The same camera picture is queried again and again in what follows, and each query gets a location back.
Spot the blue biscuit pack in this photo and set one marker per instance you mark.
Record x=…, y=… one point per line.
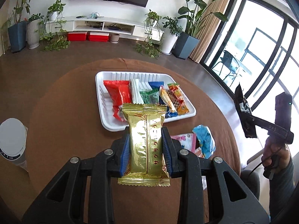
x=163, y=98

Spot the small brown pot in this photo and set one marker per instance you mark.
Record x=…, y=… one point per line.
x=114, y=37

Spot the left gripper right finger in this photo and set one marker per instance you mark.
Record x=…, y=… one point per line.
x=229, y=199

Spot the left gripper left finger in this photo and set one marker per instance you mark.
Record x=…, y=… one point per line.
x=63, y=199

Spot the gold wafer pack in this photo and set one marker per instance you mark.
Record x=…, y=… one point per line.
x=146, y=166

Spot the plant in white tall pot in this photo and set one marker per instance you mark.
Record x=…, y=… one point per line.
x=172, y=31

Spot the white snack bag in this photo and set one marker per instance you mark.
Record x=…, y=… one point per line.
x=136, y=87

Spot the light blue snack bag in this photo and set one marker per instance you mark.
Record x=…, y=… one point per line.
x=206, y=140

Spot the trailing pothos plant right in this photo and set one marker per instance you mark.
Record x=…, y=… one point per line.
x=148, y=47

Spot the right human hand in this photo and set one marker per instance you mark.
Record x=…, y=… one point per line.
x=273, y=148

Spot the plant in white ribbed pot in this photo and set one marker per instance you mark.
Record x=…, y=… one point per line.
x=33, y=30

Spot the large leaf plant grey pot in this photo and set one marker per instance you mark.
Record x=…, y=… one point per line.
x=195, y=19

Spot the black snack pack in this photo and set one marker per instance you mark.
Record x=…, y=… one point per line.
x=243, y=109

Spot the black sliding door frame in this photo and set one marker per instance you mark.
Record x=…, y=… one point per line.
x=265, y=40

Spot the green seaweed snack pack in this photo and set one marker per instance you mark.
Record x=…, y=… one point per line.
x=150, y=97

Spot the red star candy pack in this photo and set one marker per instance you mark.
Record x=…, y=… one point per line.
x=174, y=100

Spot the right red storage box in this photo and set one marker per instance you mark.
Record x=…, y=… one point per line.
x=98, y=36

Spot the trailing pothos plant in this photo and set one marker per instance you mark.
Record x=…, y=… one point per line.
x=148, y=47
x=52, y=32

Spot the left red storage box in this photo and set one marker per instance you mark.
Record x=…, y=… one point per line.
x=77, y=36

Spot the red storage box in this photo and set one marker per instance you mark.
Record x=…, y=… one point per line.
x=98, y=36
x=77, y=36

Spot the pink cartoon snack bag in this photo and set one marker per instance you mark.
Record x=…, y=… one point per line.
x=187, y=141

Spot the white plastic tray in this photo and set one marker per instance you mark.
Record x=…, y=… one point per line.
x=105, y=102

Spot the trailing pothos plant left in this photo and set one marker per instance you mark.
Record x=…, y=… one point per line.
x=52, y=32

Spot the brown round tablecloth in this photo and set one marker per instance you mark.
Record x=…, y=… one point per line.
x=66, y=123

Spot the tall plant blue pot left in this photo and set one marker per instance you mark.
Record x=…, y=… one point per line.
x=15, y=26

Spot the black balcony chair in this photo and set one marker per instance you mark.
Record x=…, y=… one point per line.
x=235, y=67

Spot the orange snack bar pack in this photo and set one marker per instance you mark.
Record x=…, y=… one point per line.
x=175, y=88

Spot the white tv console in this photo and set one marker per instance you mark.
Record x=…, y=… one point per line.
x=125, y=28

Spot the beige curtain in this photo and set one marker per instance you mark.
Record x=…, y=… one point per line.
x=208, y=23

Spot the red snack bag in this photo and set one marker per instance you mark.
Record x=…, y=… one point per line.
x=120, y=93

